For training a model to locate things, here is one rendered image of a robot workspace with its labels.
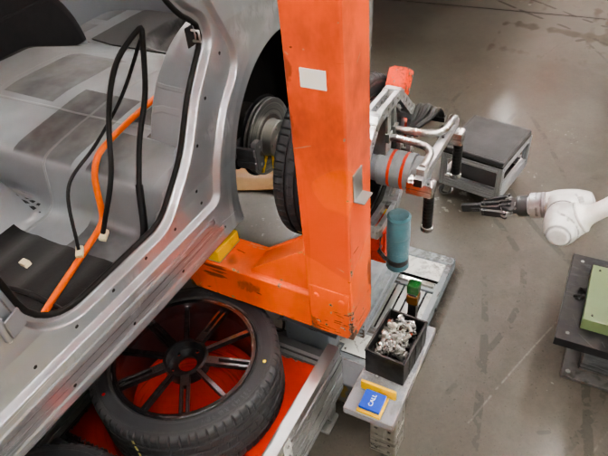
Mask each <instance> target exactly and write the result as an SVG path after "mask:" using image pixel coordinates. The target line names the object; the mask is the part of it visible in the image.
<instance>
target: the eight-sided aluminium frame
mask: <svg viewBox="0 0 608 456"><path fill-rule="evenodd" d="M404 91H405V90H404V89H403V88H402V87H396V86H391V85H386V86H385V87H384V88H383V89H382V91H381V92H380V93H379V94H378V95H377V97H376V98H375V99H374V100H373V102H372V103H371V104H370V139H371V140H372V142H371V145H370V160H371V156H372V154H373V150H374V147H375V142H376V138H377V134H378V131H379V129H380V127H381V125H382V123H383V121H384V120H385V118H386V116H387V115H388V114H389V113H390V112H391V111H392V109H393V107H394V106H396V113H397V122H399V126H404V118H407V127H409V126H410V125H411V121H412V117H413V111H414V108H415V106H414V103H412V101H411V100H410V98H409V97H408V95H407V94H406V93H405V92H404ZM381 105H383V106H382V107H381V108H380V106H381ZM379 108H380V109H379ZM378 109H379V110H378ZM377 110H378V111H377ZM376 111H377V112H376ZM396 149H400V150H404V151H409V152H413V150H414V148H413V146H410V145H406V147H404V144H403V143H398V142H396ZM393 189H394V188H393V187H390V186H387V187H386V190H385V195H384V197H383V200H382V202H381V203H380V205H378V207H377V208H376V210H375V212H374V213H373V215H372V217H371V239H375V240H378V239H379V237H381V236H382V232H383V230H384V229H385V227H386V226H387V217H386V215H387V213H388V212H389V211H391V210H393V209H395V208H398V206H399V204H400V202H401V196H402V192H403V190H402V189H398V188H396V191H395V194H394V195H392V192H393ZM385 209H387V210H386V212H385V214H384V216H383V217H382V219H381V221H380V222H379V224H378V225H377V226H375V225H376V224H377V222H378V221H379V219H380V218H381V216H382V214H383V213H384V211H385Z"/></svg>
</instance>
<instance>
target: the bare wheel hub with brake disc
mask: <svg viewBox="0 0 608 456"><path fill-rule="evenodd" d="M286 110H287V108H286V106H285V104H284V103H283V101H282V100H281V99H279V98H275V97H265V98H263V99H261V100H260V101H259V102H258V103H257V104H256V105H255V107H254V108H253V110H252V112H251V115H250V117H249V118H248V121H247V124H246V128H245V132H244V138H243V147H246V148H250V147H249V145H250V144H251V143H252V142H253V140H254V139H259V140H260V141H261V142H262V151H261V153H260V155H261V156H264V159H265V156H267V157H268V158H267V163H266V167H265V172H264V173H262V170H261V171H259V170H256V171H255V170H251V169H250V170H251V171H252V172H253V173H255V174H259V175H267V174H269V173H270V172H271V171H272V170H273V165H272V158H271V156H273V157H274V156H275V151H276V137H277V135H278V133H279V132H280V126H281V123H282V121H283V119H284V115H285V113H286Z"/></svg>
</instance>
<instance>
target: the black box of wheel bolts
mask: <svg viewBox="0 0 608 456"><path fill-rule="evenodd" d="M427 325H428V322H427V321H425V320H422V319H419V318H416V317H413V316H410V315H408V314H405V313H403V312H401V311H398V310H395V309H391V308H390V309H389V310H388V311H387V313H386V315H385V317H384V318H383V320H382V322H381V323H380V325H379V326H378V328H377V330H376V331H375V333H374V335H373V336H372V337H371V339H370V341H369V342H368V344H367V346H366V348H365V352H366V371H368V372H371V373H373V374H375V375H379V376H381V377H383V378H385V379H387V380H390V381H392V382H394V383H397V384H399V385H404V383H405V381H406V379H407V377H408V375H409V374H410V372H411V371H412V369H413V366H414V364H415V362H416V360H417V358H418V356H419V355H420V354H421V352H422V350H423V347H424V345H425V341H426V331H427Z"/></svg>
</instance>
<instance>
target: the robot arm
mask: <svg viewBox="0 0 608 456"><path fill-rule="evenodd" d="M461 209H462V211H463V212H481V215H485V216H492V217H499V218H502V219H507V216H508V215H509V214H517V215H518V216H530V217H531V218H544V221H543V233H544V235H545V236H546V238H547V240H548V241H549V242H550V243H552V244H553V245H555V246H566V245H568V244H570V243H572V242H574V241H575V240H576V239H577V238H579V237H580V236H581V235H583V234H584V233H587V232H589V231H590V228H591V226H592V225H593V224H594V223H596V222H598V221H600V220H602V219H604V218H606V217H608V196H607V197H606V198H604V199H603V200H601V201H598V202H595V198H594V195H593V193H592V192H589V191H585V190H580V189H560V190H554V191H551V192H543V193H530V194H529V196H528V195H518V196H517V198H515V197H511V194H506V195H500V196H494V197H490V198H484V199H483V201H482V202H480V203H464V204H461Z"/></svg>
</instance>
